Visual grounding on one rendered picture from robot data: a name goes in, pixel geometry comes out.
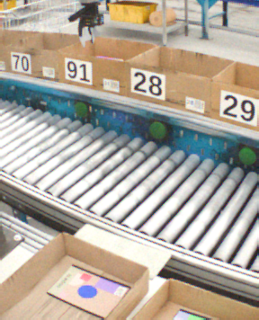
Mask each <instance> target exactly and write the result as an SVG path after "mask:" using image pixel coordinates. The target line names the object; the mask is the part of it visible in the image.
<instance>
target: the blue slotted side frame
mask: <svg viewBox="0 0 259 320"><path fill-rule="evenodd" d="M10 84H12V85H14V87H15V89H14V90H15V94H16V95H15V99H16V101H17V104H18V106H20V105H22V106H25V107H26V109H27V108H28V107H32V108H33V111H36V110H41V111H42V114H43V113H45V112H47V111H48V112H49V113H50V114H51V117H53V116H55V115H59V117H60V118H61V120H63V119H64V118H65V117H69V118H70V119H71V120H72V122H74V121H76V120H79V121H80V122H81V123H82V126H84V125H85V124H87V123H89V124H91V125H92V126H93V128H94V129H96V128H98V127H102V128H103V129H104V130H105V134H106V133H107V132H109V131H110V130H113V131H115V132H116V133H117V135H118V137H119V136H121V135H122V134H126V135H128V136H129V138H130V142H131V141H132V140H133V139H134V138H140V139H141V140H142V141H143V143H144V145H145V144H146V143H148V142H154V143H155V144H156V146H157V150H158V149H159V148H160V147H162V146H167V147H169V148H170V149H171V152H172V153H171V155H172V154H173V153H174V152H175V151H176V150H182V151H184V153H185V154H186V158H185V160H184V161H183V162H182V163H181V165H182V164H183V163H184V162H185V161H186V160H187V158H188V157H189V156H190V155H197V156H198V157H199V158H200V160H201V162H200V164H199V165H198V166H197V167H196V168H195V169H194V170H196V169H197V168H198V167H199V166H200V165H201V164H202V163H203V161H204V160H205V159H211V160H212V161H213V162H214V167H213V170H212V171H211V172H210V174H212V172H213V171H214V170H215V168H216V167H217V166H218V165H219V164H220V163H225V164H227V165H228V166H229V168H228V175H227V176H226V177H225V178H224V179H227V178H228V176H229V175H230V174H231V172H232V171H233V170H234V169H235V168H237V167H238V168H240V169H242V170H243V172H244V177H243V178H242V179H241V181H240V182H239V183H241V184H242V183H243V180H244V179H245V178H246V176H247V175H248V174H249V173H250V172H254V173H257V176H258V181H257V183H256V184H255V188H257V187H258V186H259V172H258V170H259V156H258V162H257V167H252V166H249V165H247V166H246V168H245V165H244V164H241V163H238V162H237V155H238V148H239V143H244V144H247V145H249V146H252V147H258V148H259V141H256V140H253V139H251V138H245V137H241V136H239V135H236V134H232V133H229V132H226V131H222V130H219V129H214V128H210V127H206V126H204V125H202V124H200V123H196V122H192V121H188V120H183V119H179V118H176V117H172V116H168V115H164V114H161V113H157V112H153V111H147V110H143V109H140V108H136V107H132V106H128V105H125V104H121V103H117V102H111V101H107V100H104V99H100V98H96V97H94V98H93V97H89V96H86V95H82V94H79V93H72V92H66V91H62V90H59V89H56V88H49V87H46V86H42V85H35V84H31V83H24V82H21V81H18V80H17V81H15V80H12V79H9V78H8V79H6V78H3V77H0V96H1V98H0V99H2V101H4V102H5V101H8V102H10V103H12V99H11V91H10V92H9V89H10V87H9V86H10ZM2 87H3V90H2ZM16 89H17V93H16ZM23 90H24V92H25V94H24V93H23ZM40 94H41V98H40ZM6 95H7V100H6ZM31 95H32V97H31ZM36 95H37V96H36ZM49 97H50V101H49ZM58 98H59V100H60V103H59V102H58ZM21 99H22V103H21ZM75 99H77V100H80V101H84V102H89V110H90V106H91V109H92V111H90V120H89V119H86V121H85V118H82V117H81V118H80V117H79V116H76V117H75V112H76V110H75V105H74V104H75ZM68 101H69V103H70V107H69V106H68ZM29 102H30V105H29ZM33 104H34V105H33ZM37 104H38V107H39V109H38V108H37ZM46 106H47V110H46ZM55 108H56V112H57V113H55ZM102 109H103V115H102ZM64 111H65V112H66V116H65V113H64ZM114 112H115V118H114V117H113V113H114ZM108 113H109V114H108ZM70 114H71V115H70ZM126 115H127V116H128V121H126ZM150 118H152V119H156V120H162V121H166V122H168V123H169V124H168V141H167V142H166V141H164V140H162V139H161V143H160V142H159V139H158V138H152V137H150V136H149V119H150ZM96 119H98V125H97V124H96ZM139 119H141V125H139ZM108 122H109V123H110V128H108ZM146 123H147V124H146ZM121 126H122V132H121ZM133 129H134V130H135V136H134V135H133ZM181 130H182V131H183V136H181ZM146 133H147V139H146ZM195 134H197V140H195ZM188 135H189V136H188ZM210 138H212V145H210ZM203 139H204V140H203ZM174 141H175V147H174ZM225 142H226V143H227V149H224V143H225ZM217 143H219V144H217ZM188 145H189V151H188ZM232 147H233V148H232ZM194 149H196V151H195V150H194ZM202 149H204V156H203V155H202V154H201V150H202ZM209 154H210V155H209ZM216 154H218V155H219V156H218V160H216V159H215V157H216ZM169 157H170V156H169ZM169 157H168V158H169ZM168 158H167V159H168ZM223 158H224V159H225V160H224V159H223ZM230 158H233V161H232V164H231V163H230V162H229V161H230Z"/></svg>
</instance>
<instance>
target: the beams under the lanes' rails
mask: <svg viewBox="0 0 259 320"><path fill-rule="evenodd" d="M255 190H256V188H253V190H252V191H251V192H250V194H249V198H252V196H253V195H254V192H255ZM0 198H1V199H3V200H4V201H6V202H8V203H9V204H12V205H13V206H15V207H16V208H18V209H20V210H22V211H24V212H27V213H29V214H31V215H32V216H34V217H35V218H37V219H39V220H40V221H42V222H44V223H47V224H49V225H51V226H52V227H55V228H56V229H59V230H61V231H63V232H64V233H67V234H69V235H72V236H74V235H75V234H76V232H77V231H75V230H74V229H72V228H71V227H67V226H65V225H63V224H61V223H58V222H57V221H56V220H54V219H52V218H48V217H46V216H45V215H43V214H41V213H39V212H37V211H36V210H34V209H30V208H29V207H27V206H25V205H23V204H21V203H20V202H18V201H16V200H14V199H11V198H10V197H8V196H6V195H5V194H3V193H1V192H0ZM159 274H162V275H164V276H166V277H169V278H171V279H174V280H179V281H182V282H184V283H188V284H189V285H193V286H194V287H198V288H200V289H206V290H207V291H211V292H212V293H213V292H214V293H216V294H220V295H222V296H223V297H226V298H232V299H234V300H236V301H239V302H243V303H246V304H248V305H250V306H253V307H258V308H259V301H257V300H254V299H251V298H248V297H244V296H241V295H238V294H236V293H232V292H231V291H227V290H224V289H220V288H217V287H216V286H215V287H213V286H211V285H209V284H207V283H203V282H200V281H198V280H194V279H193V278H189V277H185V276H183V275H182V274H179V273H176V272H172V271H170V270H166V269H164V268H163V269H162V270H161V271H160V272H159Z"/></svg>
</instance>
